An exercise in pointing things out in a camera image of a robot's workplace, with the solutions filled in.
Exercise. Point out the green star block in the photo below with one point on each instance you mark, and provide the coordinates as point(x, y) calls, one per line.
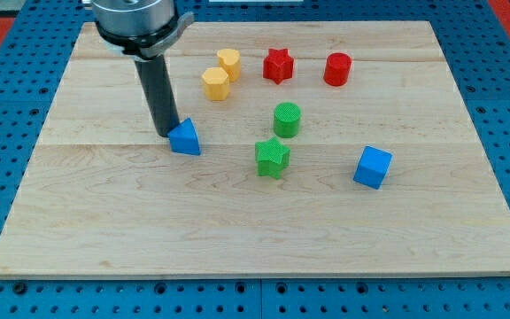
point(272, 157)

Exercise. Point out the red cylinder block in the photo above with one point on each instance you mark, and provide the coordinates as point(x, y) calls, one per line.
point(337, 69)

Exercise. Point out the blue cube block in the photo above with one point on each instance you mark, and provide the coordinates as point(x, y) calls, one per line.
point(372, 167)

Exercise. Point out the red star block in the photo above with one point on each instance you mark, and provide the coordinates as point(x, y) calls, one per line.
point(278, 65)

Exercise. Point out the yellow hexagon block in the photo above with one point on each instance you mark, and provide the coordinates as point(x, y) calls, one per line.
point(215, 83)

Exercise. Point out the green cylinder block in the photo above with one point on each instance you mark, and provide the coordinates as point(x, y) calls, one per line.
point(287, 117)

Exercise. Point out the yellow heart block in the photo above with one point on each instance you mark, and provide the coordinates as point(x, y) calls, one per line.
point(230, 61)

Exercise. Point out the light wooden board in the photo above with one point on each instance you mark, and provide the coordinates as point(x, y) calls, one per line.
point(104, 197)

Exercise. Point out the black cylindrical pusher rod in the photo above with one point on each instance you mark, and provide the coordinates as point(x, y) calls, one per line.
point(159, 95)

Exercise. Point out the blue triangle block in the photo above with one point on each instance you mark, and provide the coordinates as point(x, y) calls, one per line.
point(183, 138)

